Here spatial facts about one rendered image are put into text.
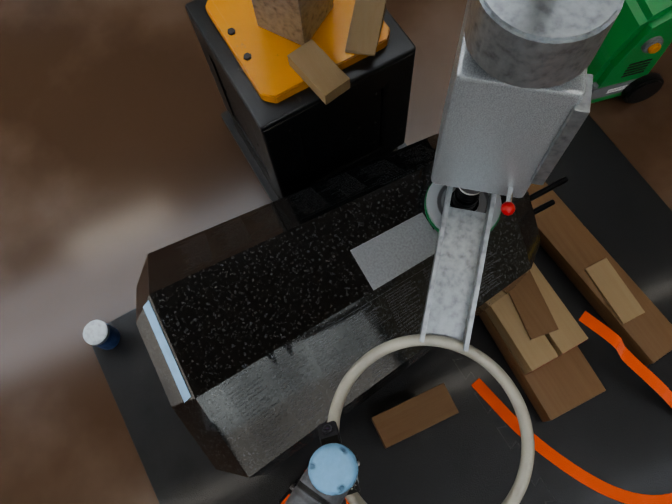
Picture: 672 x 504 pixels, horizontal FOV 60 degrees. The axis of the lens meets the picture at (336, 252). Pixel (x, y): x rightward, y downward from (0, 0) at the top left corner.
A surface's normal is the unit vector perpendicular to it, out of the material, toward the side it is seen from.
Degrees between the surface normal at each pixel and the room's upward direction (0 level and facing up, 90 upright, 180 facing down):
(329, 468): 8
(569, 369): 0
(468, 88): 90
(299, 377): 45
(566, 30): 0
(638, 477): 0
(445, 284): 15
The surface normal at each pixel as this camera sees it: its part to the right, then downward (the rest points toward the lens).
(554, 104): -0.22, 0.92
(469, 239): -0.11, -0.07
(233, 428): 0.33, 0.33
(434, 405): -0.05, -0.33
